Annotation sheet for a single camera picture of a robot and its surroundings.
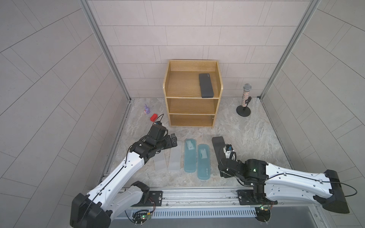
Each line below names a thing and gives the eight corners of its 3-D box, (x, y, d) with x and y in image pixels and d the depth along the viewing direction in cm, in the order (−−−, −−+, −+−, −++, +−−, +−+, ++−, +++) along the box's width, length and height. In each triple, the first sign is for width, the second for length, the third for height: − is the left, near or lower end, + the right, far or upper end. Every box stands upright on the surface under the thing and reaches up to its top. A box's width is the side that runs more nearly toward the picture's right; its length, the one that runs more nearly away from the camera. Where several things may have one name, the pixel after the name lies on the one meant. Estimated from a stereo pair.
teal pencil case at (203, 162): (198, 179, 79) (198, 178, 78) (196, 145, 92) (197, 144, 91) (211, 179, 79) (212, 178, 78) (208, 145, 92) (209, 144, 91)
